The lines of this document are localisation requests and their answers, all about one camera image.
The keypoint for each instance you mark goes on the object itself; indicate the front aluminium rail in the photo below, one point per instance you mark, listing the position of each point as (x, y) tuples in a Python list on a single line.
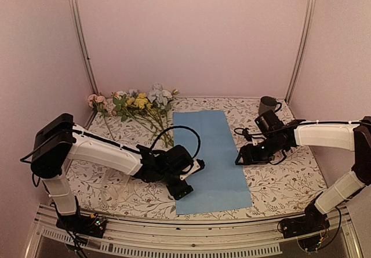
[(235, 233)]

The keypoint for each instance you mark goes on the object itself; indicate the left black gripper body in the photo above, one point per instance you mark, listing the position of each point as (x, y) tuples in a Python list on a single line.
[(168, 178)]

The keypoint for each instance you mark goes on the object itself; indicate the grey metal mug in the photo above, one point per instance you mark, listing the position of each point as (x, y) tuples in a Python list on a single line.
[(269, 103)]

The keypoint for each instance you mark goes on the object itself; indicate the cream printed ribbon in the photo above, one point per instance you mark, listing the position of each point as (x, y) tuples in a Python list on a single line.
[(113, 185)]

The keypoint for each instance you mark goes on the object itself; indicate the pink rose stem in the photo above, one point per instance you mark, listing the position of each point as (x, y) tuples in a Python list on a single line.
[(106, 108)]

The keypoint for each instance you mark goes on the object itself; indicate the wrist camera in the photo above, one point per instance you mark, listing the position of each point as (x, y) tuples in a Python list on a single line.
[(196, 166), (254, 140)]

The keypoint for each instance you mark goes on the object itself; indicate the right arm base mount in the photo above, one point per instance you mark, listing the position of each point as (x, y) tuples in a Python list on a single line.
[(314, 228)]

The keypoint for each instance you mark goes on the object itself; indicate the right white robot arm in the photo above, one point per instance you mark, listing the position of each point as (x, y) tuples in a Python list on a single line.
[(281, 137)]

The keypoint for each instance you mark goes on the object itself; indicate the white pink flower stem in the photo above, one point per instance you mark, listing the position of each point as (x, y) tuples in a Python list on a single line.
[(119, 99)]

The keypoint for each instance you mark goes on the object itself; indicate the yellow flower stem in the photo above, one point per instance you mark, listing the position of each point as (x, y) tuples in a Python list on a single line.
[(152, 115)]

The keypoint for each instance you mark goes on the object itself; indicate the aluminium frame post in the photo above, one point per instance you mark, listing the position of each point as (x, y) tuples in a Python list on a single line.
[(76, 17), (305, 32)]

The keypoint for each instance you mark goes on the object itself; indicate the right aluminium frame post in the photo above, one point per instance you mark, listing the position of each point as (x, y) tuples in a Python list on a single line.
[(305, 32)]

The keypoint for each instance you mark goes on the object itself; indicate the blue wrapping paper sheet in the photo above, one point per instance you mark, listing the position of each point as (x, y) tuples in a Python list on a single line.
[(221, 185)]

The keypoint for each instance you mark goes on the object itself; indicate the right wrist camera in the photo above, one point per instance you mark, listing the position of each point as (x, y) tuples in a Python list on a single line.
[(254, 140)]

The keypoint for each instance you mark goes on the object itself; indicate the left aluminium frame post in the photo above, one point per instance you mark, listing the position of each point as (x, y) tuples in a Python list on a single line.
[(76, 17)]

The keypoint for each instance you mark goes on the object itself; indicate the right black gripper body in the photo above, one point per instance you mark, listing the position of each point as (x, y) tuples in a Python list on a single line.
[(263, 155)]

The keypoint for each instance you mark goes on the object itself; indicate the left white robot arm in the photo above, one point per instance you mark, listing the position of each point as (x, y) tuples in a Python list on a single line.
[(63, 139)]

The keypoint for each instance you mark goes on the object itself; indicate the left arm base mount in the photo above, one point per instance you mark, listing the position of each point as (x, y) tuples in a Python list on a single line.
[(93, 225)]

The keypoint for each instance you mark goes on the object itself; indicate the blue hydrangea stem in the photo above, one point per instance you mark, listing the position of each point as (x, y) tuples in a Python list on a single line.
[(161, 95)]

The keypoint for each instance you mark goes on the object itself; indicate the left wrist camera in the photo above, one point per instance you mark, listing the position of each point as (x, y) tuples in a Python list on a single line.
[(196, 166)]

